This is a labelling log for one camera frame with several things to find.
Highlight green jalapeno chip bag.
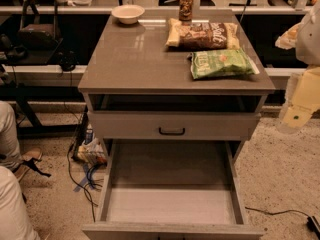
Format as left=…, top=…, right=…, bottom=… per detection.
left=189, top=49, right=260, bottom=80

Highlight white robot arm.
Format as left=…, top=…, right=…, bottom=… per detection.
left=275, top=1, right=320, bottom=134

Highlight grey drawer cabinet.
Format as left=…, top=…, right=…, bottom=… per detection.
left=77, top=8, right=277, bottom=240

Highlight brown chip bag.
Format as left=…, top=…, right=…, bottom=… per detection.
left=166, top=18, right=240, bottom=50

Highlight open grey middle drawer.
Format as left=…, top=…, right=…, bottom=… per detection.
left=83, top=140, right=263, bottom=240

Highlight closed grey upper drawer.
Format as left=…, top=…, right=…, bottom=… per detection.
left=88, top=111, right=260, bottom=141

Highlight white bowl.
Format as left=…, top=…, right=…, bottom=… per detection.
left=111, top=5, right=145, bottom=25

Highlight snack packages on floor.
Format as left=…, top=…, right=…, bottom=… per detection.
left=76, top=125, right=107, bottom=165

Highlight black headphones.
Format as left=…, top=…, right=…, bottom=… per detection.
left=57, top=51, right=77, bottom=72

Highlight tan shoe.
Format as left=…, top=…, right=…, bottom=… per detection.
left=13, top=148, right=42, bottom=181

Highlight person leg beige trousers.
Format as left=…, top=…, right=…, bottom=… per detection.
left=0, top=101, right=23, bottom=177

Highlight black power adapter cable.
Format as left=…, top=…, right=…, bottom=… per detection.
left=245, top=206, right=320, bottom=237

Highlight black drawer handle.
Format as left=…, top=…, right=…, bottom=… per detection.
left=158, top=127, right=186, bottom=136

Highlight black floor cable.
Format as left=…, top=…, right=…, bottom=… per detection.
left=66, top=140, right=104, bottom=223

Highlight black bag with handles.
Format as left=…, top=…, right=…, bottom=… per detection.
left=18, top=0, right=62, bottom=50

